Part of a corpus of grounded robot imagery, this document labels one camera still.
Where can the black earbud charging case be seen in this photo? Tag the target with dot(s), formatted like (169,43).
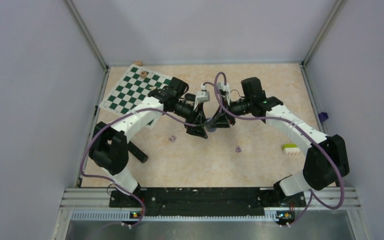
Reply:
(190,97)

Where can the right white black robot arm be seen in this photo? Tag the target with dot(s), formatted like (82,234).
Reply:
(326,160)

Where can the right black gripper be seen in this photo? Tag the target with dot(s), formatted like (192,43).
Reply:
(223,119)

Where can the green white toy brick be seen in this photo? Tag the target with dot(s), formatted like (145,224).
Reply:
(290,149)

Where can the purple object at edge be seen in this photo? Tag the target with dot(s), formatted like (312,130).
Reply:
(323,116)

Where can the purple earbud left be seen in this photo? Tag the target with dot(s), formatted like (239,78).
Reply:
(172,138)

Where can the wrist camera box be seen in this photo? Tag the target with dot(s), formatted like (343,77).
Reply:
(225,91)
(201,97)

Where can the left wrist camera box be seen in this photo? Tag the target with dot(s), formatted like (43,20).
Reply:
(201,97)

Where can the black cuboid bar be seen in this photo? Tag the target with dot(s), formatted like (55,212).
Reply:
(137,153)

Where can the white perforated cable duct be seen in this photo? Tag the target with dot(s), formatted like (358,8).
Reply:
(127,216)

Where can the wooden piece at corner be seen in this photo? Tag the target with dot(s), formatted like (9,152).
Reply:
(138,63)

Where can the wooden chess piece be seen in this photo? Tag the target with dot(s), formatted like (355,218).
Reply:
(143,74)

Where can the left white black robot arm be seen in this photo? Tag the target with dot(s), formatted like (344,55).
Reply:
(110,143)

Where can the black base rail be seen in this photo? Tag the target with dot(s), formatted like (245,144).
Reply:
(206,201)

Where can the green white chessboard mat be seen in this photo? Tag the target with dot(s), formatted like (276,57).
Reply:
(129,91)

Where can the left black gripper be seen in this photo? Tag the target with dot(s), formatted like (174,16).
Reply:
(198,118)

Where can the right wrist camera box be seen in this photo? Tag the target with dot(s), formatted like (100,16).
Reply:
(225,91)

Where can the grey purple charging case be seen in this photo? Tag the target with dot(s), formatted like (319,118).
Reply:
(211,129)

